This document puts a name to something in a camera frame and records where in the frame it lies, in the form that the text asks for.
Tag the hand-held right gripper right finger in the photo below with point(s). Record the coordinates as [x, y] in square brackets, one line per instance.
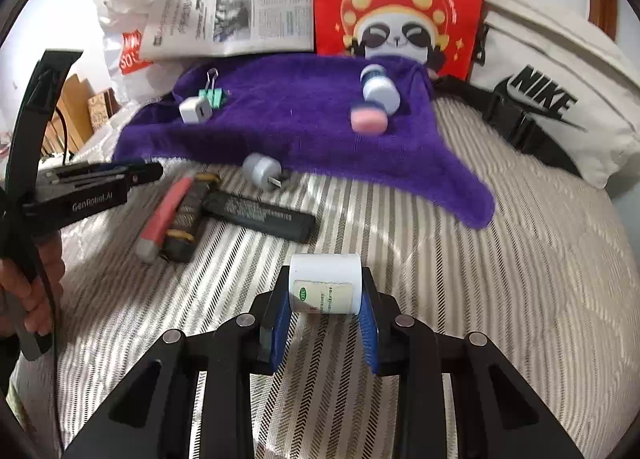
[367, 334]

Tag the blue white bottle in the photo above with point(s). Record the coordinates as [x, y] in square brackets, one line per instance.
[382, 91]

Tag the green binder clip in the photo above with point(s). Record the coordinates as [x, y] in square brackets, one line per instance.
[215, 98]

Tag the white charger cube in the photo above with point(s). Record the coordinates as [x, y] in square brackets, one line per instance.
[192, 110]

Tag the patterned box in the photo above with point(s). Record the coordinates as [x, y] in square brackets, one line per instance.
[100, 106]

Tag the striped quilt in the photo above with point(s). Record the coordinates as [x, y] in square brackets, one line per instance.
[450, 289]

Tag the pink tube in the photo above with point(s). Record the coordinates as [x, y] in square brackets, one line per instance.
[165, 214]

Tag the pink capped jar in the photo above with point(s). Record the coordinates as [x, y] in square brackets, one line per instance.
[367, 120]

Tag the black gold tube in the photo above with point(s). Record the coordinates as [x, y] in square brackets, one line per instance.
[187, 219]

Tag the grey plug adapter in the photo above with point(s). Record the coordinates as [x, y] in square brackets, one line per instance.
[257, 169]

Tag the person's left hand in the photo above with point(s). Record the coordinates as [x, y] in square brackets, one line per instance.
[50, 264]

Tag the white waist bag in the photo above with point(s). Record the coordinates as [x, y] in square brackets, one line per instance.
[550, 39]

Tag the purple towel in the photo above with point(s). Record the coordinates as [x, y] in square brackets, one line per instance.
[300, 104]

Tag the small white jar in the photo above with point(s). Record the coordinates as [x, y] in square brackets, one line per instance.
[325, 274]

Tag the wooden headboard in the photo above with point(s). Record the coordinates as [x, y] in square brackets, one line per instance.
[75, 109]

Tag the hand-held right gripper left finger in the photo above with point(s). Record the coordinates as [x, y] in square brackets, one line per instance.
[282, 324]

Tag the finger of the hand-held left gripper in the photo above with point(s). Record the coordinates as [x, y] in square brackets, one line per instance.
[147, 173]
[85, 173]

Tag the black rectangular bar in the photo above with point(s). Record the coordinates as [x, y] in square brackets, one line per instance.
[255, 214]

